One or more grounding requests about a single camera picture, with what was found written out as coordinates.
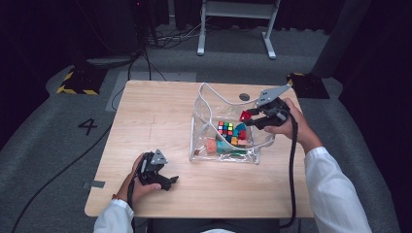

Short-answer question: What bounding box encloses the grey column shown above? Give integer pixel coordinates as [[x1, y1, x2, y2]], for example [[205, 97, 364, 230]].
[[310, 0, 372, 79]]

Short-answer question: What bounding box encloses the person's left hand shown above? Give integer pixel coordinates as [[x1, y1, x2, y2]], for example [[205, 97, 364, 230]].
[[116, 153, 162, 206]]

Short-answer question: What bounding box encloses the long black floor cable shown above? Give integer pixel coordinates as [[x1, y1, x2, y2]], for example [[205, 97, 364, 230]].
[[11, 122, 115, 233]]

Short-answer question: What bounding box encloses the multicoloured puzzle cube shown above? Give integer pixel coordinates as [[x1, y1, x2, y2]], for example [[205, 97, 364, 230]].
[[217, 120, 235, 140]]

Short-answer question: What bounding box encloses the grey floor tape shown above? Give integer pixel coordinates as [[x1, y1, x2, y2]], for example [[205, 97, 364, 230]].
[[82, 180, 107, 190]]

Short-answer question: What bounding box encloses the clear plastic bag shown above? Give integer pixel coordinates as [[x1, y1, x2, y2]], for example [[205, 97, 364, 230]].
[[189, 82, 280, 165]]

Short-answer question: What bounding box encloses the right hand-held gripper cable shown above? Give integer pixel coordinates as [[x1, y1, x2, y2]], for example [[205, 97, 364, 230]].
[[278, 110, 299, 229]]

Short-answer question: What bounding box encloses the person's right hand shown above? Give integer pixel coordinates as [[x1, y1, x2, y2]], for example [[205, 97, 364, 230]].
[[262, 97, 324, 155]]

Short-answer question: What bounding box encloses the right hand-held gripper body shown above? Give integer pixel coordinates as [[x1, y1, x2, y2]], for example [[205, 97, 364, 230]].
[[256, 83, 292, 128]]

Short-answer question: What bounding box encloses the left hand-held gripper cable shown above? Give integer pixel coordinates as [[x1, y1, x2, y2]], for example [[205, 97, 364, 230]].
[[126, 158, 147, 233]]

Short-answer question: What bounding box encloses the grey stand base plate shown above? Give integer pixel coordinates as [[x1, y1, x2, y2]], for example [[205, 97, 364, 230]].
[[86, 55, 139, 70]]

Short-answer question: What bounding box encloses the bundle of floor cables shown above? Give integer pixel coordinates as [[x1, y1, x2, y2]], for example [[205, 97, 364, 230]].
[[144, 22, 208, 50]]

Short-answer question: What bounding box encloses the dark equipment stand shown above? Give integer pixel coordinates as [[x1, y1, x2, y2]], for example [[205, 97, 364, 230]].
[[96, 0, 144, 56]]

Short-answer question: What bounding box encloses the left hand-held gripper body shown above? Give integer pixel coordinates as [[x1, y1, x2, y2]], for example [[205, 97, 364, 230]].
[[137, 148, 169, 186]]

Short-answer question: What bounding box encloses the black yellow striped base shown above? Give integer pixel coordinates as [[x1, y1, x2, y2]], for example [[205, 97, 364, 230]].
[[55, 65, 109, 97], [286, 72, 331, 100]]

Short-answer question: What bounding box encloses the hand-held gripper cable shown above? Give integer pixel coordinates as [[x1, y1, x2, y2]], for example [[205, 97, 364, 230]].
[[126, 158, 147, 233], [278, 110, 299, 229]]

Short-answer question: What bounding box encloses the white desk frame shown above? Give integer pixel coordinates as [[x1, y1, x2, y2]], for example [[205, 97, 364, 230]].
[[196, 0, 282, 60]]

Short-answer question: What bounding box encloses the orange building block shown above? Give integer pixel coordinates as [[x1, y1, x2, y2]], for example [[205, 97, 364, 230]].
[[205, 137, 218, 154]]

